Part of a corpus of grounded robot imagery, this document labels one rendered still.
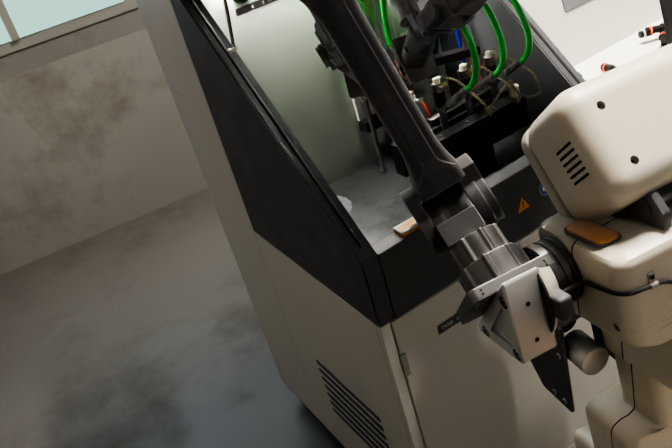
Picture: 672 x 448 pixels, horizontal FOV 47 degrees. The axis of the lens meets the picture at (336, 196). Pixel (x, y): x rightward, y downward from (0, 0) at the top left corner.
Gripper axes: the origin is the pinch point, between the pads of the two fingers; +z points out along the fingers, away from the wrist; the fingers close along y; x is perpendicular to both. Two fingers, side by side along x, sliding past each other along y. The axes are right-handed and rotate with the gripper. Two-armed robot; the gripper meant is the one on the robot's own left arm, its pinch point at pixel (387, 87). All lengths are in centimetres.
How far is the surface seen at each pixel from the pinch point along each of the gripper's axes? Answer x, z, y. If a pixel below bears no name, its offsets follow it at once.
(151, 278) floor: -19, 146, 170
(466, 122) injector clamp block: 1.5, 33.1, -7.0
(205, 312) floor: 7, 130, 135
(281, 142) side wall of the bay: 5.1, -5.9, 22.5
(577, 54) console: -12, 54, -34
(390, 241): 29.3, 2.9, 8.3
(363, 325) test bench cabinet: 42.4, 13.5, 22.1
